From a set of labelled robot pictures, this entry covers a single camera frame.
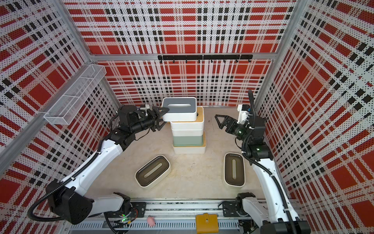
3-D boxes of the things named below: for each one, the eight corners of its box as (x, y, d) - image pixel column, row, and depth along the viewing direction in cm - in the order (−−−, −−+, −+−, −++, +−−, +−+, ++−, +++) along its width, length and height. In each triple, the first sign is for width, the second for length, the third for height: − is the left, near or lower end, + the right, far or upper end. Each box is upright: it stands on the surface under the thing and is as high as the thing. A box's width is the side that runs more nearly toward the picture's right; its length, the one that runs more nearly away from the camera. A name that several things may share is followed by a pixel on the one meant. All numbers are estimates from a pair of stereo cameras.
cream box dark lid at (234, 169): (222, 186, 82) (224, 183, 77) (224, 155, 95) (225, 150, 90) (243, 190, 81) (246, 187, 76) (242, 158, 93) (244, 153, 88)
